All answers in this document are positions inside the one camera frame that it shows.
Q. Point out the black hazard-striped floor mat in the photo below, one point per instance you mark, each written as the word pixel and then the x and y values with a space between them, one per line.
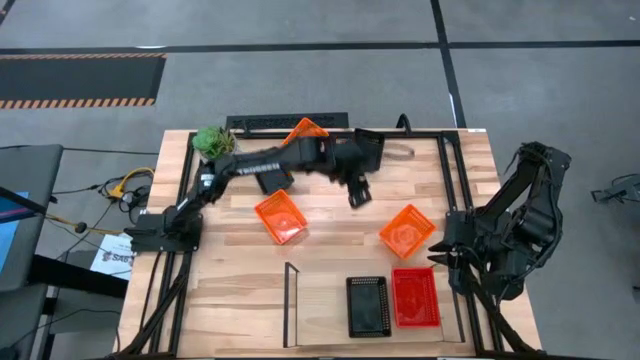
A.
pixel 75 80

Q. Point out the green succulent plant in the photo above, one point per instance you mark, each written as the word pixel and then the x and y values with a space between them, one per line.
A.
pixel 215 141

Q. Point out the blue panel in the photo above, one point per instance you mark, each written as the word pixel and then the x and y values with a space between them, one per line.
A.
pixel 7 240

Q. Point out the black chair base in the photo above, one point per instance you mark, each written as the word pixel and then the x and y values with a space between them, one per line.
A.
pixel 622 190

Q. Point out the black aluminium rig frame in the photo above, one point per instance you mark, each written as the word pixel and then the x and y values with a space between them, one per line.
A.
pixel 425 135

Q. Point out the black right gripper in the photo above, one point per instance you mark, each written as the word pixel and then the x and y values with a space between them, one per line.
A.
pixel 462 265

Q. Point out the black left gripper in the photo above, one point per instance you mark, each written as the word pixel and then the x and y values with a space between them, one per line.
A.
pixel 345 162

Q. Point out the black perforated bar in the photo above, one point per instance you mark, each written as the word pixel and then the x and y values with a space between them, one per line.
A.
pixel 265 121

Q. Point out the red plastic basket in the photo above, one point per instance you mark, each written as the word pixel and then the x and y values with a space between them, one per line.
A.
pixel 416 298

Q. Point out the orange plastic basket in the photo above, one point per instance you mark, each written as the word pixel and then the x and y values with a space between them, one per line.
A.
pixel 306 131
pixel 407 231
pixel 280 217

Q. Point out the white printed paper sheet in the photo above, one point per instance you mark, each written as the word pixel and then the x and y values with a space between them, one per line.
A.
pixel 117 260

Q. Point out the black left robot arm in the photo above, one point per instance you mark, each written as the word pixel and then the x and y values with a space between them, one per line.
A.
pixel 260 162

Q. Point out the grey desk top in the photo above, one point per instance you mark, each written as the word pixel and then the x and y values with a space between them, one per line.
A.
pixel 30 165

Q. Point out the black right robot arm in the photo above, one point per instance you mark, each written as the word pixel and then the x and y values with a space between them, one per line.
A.
pixel 530 220

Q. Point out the black beam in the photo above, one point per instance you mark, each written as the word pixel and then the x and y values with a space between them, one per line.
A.
pixel 75 277

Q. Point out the black plastic basket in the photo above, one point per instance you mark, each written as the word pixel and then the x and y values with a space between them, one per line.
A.
pixel 372 142
pixel 368 306
pixel 274 184

